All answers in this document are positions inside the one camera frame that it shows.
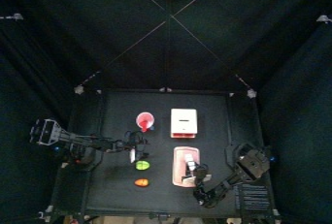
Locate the pink rectangular plate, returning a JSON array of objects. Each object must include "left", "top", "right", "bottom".
[{"left": 171, "top": 145, "right": 202, "bottom": 188}]

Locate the green toy food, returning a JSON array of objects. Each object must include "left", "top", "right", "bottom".
[{"left": 135, "top": 160, "right": 151, "bottom": 172}]

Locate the red plastic cup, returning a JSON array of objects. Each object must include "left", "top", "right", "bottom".
[{"left": 135, "top": 112, "right": 155, "bottom": 134}]

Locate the orange toy food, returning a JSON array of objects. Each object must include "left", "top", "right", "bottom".
[{"left": 133, "top": 177, "right": 149, "bottom": 188}]

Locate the white box with red base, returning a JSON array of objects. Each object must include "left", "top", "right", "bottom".
[{"left": 168, "top": 108, "right": 199, "bottom": 140}]

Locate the white printed label sticker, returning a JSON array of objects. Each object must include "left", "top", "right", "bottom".
[{"left": 238, "top": 183, "right": 270, "bottom": 212}]

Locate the silver table clamp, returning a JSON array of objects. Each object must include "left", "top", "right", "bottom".
[
  {"left": 37, "top": 206, "right": 56, "bottom": 223},
  {"left": 268, "top": 208, "right": 282, "bottom": 224}
]

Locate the thin diagonal brace wire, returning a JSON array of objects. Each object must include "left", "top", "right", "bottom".
[
  {"left": 78, "top": 0, "right": 228, "bottom": 86},
  {"left": 119, "top": 0, "right": 252, "bottom": 90}
]

